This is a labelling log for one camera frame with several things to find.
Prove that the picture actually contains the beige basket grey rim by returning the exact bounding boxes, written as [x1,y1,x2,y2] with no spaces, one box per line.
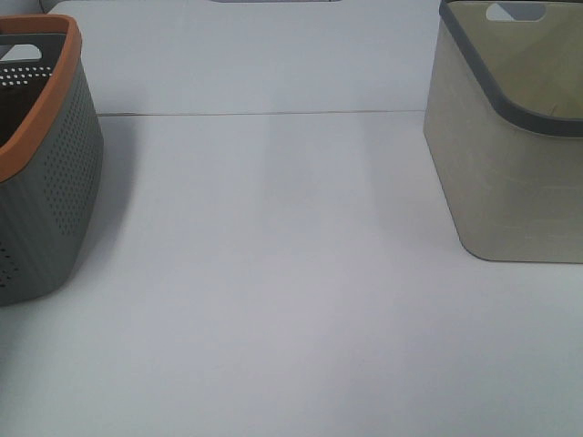
[424,1,582,263]

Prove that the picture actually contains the grey perforated basket orange rim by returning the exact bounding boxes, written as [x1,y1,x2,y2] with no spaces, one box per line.
[1,15,104,306]

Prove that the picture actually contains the brown towel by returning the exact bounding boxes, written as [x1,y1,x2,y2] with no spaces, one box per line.
[0,87,39,146]

